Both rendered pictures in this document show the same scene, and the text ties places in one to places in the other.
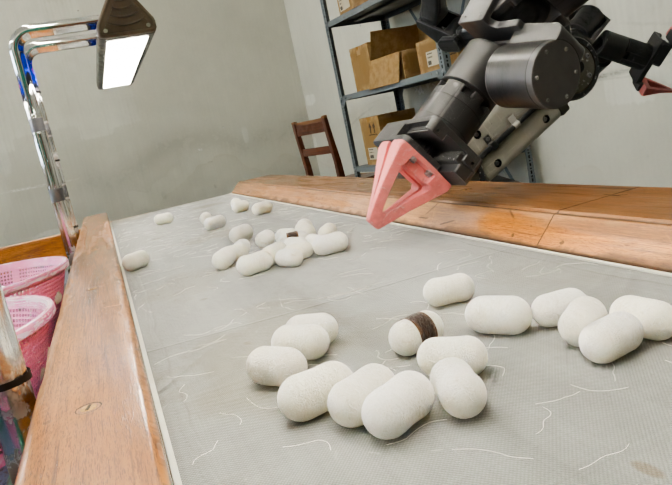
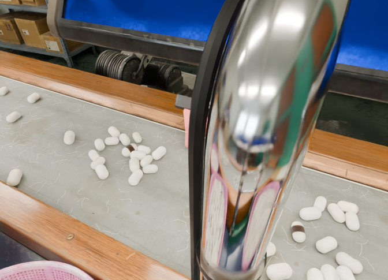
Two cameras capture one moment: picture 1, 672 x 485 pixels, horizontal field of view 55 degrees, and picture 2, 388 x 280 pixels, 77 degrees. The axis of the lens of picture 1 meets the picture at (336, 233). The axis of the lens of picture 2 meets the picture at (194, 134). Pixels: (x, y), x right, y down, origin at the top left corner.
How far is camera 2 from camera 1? 0.46 m
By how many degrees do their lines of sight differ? 51
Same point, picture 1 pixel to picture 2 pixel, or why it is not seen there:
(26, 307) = (29, 269)
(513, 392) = (348, 251)
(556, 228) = not seen: hidden behind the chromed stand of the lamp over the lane
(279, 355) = (288, 272)
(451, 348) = (332, 245)
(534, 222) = not seen: hidden behind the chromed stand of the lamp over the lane
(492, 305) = (314, 214)
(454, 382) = (359, 268)
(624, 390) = (368, 241)
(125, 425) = not seen: outside the picture
